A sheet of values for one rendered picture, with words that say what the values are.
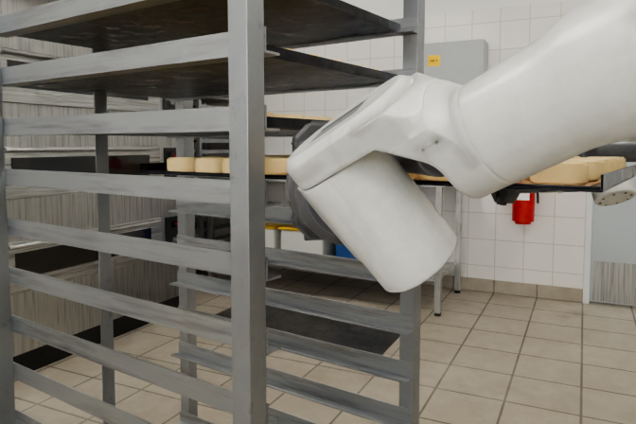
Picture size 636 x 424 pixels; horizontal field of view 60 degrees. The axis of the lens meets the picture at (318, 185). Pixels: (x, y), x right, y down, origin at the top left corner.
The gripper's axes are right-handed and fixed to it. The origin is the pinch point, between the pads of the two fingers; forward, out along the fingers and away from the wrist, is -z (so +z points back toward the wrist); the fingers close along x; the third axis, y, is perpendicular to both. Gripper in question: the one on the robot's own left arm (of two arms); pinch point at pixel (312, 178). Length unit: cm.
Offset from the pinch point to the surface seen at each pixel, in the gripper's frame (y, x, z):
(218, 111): 10.3, 7.9, -9.5
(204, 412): 16, -107, -166
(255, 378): 6.3, -23.6, -2.7
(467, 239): -176, -67, -328
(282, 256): -3, -20, -55
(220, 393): 10.4, -28.4, -9.8
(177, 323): 16.0, -20.6, -15.4
